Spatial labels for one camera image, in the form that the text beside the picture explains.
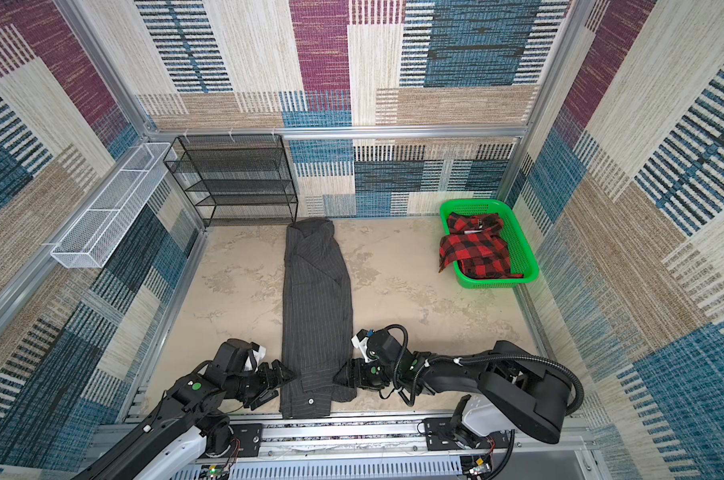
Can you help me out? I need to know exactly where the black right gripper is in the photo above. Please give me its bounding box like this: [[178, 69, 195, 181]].
[[333, 359, 400, 392]]

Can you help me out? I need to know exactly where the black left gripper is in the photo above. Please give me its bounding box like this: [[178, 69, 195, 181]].
[[226, 358, 298, 407]]

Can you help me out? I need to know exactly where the dark grey striped shirt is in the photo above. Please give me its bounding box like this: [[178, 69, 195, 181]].
[[280, 218, 357, 419]]

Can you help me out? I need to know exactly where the green plastic basket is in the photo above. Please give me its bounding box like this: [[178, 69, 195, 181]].
[[439, 198, 540, 289]]

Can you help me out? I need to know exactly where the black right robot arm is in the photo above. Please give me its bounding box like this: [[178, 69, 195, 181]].
[[333, 325, 585, 448]]

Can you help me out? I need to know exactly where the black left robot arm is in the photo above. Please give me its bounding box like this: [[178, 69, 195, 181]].
[[76, 338, 297, 479]]

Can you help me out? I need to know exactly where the red black plaid shirt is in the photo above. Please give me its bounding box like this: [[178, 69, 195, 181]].
[[439, 212, 522, 280]]

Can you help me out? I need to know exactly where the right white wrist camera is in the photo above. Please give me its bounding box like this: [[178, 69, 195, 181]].
[[352, 329, 374, 363]]

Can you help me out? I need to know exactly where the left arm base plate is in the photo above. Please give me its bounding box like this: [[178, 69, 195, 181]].
[[204, 423, 264, 459]]

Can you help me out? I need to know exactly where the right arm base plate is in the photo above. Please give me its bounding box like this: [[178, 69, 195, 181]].
[[419, 417, 510, 451]]

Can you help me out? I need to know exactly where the black corrugated cable conduit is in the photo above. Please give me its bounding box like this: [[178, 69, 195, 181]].
[[379, 323, 586, 480]]

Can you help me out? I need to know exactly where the white wire mesh tray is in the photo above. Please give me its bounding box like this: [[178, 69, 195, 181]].
[[51, 142, 170, 269]]

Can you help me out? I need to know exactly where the black wire shelf rack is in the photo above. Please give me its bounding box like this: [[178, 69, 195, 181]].
[[163, 134, 299, 227]]

